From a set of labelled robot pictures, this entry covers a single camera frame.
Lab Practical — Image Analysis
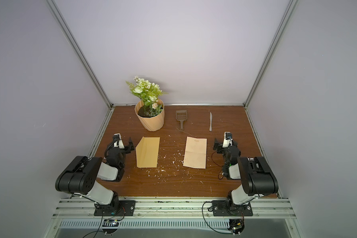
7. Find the artificial green white plant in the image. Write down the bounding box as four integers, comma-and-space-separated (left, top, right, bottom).
126, 76, 166, 118

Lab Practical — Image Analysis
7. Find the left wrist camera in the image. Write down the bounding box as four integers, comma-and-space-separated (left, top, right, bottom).
113, 133, 125, 149

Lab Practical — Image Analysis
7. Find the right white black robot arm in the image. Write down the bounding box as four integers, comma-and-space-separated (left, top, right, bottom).
213, 136, 279, 209

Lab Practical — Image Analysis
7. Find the aluminium front rail frame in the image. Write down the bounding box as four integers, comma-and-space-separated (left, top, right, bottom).
52, 196, 297, 221

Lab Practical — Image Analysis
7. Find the cream letter paper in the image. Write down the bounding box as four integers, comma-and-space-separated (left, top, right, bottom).
183, 137, 207, 169

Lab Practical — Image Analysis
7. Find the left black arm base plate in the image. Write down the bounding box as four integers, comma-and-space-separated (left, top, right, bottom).
94, 200, 136, 217

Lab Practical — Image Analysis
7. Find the small brown slotted scoop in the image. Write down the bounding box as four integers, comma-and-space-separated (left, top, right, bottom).
176, 110, 187, 131

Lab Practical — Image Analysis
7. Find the left black cable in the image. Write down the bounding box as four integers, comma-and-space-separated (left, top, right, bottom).
82, 208, 126, 238

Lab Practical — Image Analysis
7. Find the grey plastic knife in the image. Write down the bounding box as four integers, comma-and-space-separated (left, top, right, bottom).
209, 112, 213, 132

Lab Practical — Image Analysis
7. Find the brown kraft envelope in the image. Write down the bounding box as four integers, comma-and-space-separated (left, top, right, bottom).
136, 137, 160, 168

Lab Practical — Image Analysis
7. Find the black cable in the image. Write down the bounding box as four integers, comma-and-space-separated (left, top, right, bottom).
82, 208, 126, 238
201, 201, 245, 236

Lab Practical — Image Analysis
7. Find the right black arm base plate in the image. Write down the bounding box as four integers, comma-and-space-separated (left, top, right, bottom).
208, 200, 253, 217

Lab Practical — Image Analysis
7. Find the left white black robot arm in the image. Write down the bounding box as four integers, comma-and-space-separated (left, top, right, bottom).
55, 133, 134, 213

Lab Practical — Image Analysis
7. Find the beige ribbed flower pot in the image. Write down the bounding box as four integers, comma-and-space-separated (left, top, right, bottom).
134, 99, 165, 131

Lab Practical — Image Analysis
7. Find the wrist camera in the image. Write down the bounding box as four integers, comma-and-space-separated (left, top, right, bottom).
222, 132, 233, 148
113, 133, 125, 149

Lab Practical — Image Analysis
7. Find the right black cable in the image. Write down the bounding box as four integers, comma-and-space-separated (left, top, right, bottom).
201, 201, 245, 236

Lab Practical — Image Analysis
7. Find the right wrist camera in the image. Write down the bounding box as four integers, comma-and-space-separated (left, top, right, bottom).
222, 132, 233, 148

